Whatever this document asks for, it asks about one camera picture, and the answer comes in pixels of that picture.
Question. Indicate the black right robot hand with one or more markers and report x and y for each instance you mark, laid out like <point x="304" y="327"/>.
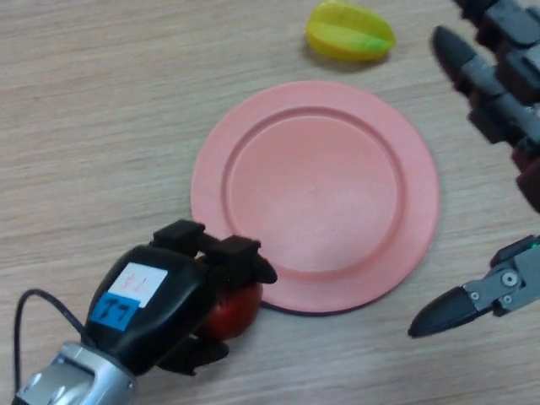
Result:
<point x="506" y="101"/>

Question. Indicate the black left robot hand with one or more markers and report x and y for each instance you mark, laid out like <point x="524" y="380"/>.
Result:
<point x="169" y="304"/>

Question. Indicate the red apple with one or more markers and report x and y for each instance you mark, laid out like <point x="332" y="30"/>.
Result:
<point x="234" y="314"/>

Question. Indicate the pink round plate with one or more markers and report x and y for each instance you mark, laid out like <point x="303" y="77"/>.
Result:
<point x="320" y="190"/>

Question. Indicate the yellow green starfruit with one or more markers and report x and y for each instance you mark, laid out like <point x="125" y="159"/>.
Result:
<point x="346" y="34"/>

